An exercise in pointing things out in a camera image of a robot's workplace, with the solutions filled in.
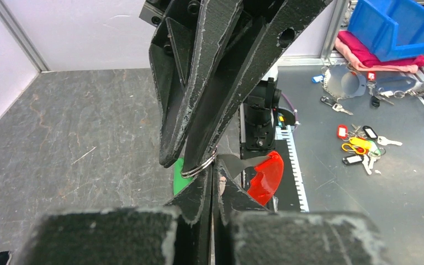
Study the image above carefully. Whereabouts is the black fob with key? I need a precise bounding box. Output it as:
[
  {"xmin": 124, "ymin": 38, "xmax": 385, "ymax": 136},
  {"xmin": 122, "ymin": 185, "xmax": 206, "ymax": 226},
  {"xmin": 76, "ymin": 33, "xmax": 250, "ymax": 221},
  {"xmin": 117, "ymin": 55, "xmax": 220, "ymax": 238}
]
[{"xmin": 320, "ymin": 96, "xmax": 353, "ymax": 115}]

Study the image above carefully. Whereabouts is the blue key tag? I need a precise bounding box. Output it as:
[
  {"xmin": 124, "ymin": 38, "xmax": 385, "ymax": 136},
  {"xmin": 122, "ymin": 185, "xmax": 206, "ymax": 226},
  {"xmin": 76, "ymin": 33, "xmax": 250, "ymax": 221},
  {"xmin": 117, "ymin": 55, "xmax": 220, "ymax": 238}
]
[{"xmin": 311, "ymin": 75, "xmax": 325, "ymax": 83}]

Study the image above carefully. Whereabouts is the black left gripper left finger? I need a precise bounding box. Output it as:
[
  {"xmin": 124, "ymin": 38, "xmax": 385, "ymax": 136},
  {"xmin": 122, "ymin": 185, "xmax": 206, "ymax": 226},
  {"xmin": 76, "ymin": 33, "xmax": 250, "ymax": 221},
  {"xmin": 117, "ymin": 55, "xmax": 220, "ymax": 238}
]
[{"xmin": 17, "ymin": 168, "xmax": 213, "ymax": 264}]

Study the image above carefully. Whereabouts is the red key tag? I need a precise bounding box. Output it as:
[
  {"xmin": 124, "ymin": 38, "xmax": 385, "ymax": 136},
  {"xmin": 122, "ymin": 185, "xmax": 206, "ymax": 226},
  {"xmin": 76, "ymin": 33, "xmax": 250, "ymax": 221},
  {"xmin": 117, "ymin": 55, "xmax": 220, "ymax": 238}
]
[{"xmin": 337, "ymin": 124, "xmax": 348, "ymax": 140}]

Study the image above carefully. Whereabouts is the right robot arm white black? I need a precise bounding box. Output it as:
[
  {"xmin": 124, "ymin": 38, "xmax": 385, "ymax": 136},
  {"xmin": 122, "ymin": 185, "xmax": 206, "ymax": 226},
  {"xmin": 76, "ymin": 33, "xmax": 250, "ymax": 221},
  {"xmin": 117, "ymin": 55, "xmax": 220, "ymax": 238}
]
[{"xmin": 140, "ymin": 0, "xmax": 330, "ymax": 175}]

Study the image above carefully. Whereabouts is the black key tag lower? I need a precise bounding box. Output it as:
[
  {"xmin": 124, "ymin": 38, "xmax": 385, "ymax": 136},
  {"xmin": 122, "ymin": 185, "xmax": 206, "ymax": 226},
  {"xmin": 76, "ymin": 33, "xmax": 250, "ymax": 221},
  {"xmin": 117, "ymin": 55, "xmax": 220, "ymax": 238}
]
[{"xmin": 342, "ymin": 154, "xmax": 364, "ymax": 166}]

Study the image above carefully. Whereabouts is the small green object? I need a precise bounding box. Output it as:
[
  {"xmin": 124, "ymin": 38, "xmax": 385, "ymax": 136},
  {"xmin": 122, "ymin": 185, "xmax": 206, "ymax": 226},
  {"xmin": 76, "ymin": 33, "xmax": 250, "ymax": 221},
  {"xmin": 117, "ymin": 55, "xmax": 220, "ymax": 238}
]
[{"xmin": 173, "ymin": 157, "xmax": 195, "ymax": 197}]

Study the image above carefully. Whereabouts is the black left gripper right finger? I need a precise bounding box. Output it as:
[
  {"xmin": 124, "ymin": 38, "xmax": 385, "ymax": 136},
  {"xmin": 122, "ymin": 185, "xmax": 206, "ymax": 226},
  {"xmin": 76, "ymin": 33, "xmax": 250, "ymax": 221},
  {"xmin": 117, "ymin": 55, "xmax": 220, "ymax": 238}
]
[{"xmin": 213, "ymin": 159, "xmax": 392, "ymax": 264}]

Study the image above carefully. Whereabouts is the pink red folded cloth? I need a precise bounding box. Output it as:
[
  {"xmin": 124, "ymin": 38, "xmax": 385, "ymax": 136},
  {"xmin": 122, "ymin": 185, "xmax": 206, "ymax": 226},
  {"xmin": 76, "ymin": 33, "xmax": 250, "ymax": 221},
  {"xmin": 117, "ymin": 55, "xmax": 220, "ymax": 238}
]
[{"xmin": 334, "ymin": 30, "xmax": 424, "ymax": 74}]

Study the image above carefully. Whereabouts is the silver split key ring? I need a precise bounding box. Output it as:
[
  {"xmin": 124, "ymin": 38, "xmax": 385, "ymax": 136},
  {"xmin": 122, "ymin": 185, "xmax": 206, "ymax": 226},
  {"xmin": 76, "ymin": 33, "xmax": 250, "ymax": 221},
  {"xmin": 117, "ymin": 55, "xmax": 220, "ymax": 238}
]
[{"xmin": 180, "ymin": 146, "xmax": 219, "ymax": 180}]

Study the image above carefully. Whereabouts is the black key tag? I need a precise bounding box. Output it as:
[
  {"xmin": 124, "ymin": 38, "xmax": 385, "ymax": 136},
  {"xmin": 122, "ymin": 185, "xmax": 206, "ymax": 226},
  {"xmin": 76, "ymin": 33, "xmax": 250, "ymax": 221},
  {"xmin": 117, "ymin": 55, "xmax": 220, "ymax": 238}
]
[
  {"xmin": 342, "ymin": 154, "xmax": 364, "ymax": 166},
  {"xmin": 362, "ymin": 125, "xmax": 378, "ymax": 141}
]

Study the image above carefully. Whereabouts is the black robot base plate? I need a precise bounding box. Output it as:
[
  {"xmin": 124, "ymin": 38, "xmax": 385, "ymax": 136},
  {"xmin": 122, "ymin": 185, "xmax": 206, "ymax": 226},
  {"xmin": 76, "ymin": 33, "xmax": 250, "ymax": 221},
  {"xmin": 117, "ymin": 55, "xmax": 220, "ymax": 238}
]
[{"xmin": 238, "ymin": 109, "xmax": 304, "ymax": 213}]

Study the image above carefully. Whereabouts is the silver key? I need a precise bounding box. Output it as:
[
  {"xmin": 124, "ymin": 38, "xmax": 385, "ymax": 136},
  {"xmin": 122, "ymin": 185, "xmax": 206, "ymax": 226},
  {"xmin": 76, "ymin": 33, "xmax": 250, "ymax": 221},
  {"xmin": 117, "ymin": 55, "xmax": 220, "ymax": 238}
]
[{"xmin": 377, "ymin": 136, "xmax": 403, "ymax": 146}]

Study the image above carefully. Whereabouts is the blue metal key holder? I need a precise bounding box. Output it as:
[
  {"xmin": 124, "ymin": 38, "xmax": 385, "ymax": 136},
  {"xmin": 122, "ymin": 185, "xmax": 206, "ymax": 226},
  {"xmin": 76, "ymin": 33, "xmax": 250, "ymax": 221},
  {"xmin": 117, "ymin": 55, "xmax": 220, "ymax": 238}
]
[{"xmin": 377, "ymin": 76, "xmax": 424, "ymax": 98}]

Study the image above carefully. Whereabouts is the metal key holder red handle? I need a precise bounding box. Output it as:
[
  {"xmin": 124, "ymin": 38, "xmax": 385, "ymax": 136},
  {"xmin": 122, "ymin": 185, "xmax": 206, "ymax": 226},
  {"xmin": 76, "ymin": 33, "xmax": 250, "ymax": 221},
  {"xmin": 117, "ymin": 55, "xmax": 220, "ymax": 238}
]
[{"xmin": 216, "ymin": 150, "xmax": 285, "ymax": 207}]

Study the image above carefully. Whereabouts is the blue plastic bin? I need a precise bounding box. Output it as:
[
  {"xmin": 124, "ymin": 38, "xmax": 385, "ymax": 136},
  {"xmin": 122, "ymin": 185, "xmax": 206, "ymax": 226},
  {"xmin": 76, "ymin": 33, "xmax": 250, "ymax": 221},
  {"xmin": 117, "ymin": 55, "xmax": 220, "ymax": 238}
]
[{"xmin": 347, "ymin": 1, "xmax": 424, "ymax": 62}]

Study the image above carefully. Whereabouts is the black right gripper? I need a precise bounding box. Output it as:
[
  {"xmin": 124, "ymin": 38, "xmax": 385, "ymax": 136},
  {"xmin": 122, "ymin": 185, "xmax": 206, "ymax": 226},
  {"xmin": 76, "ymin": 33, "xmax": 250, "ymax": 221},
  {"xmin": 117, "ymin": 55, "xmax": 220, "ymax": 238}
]
[{"xmin": 142, "ymin": 1, "xmax": 331, "ymax": 172}]

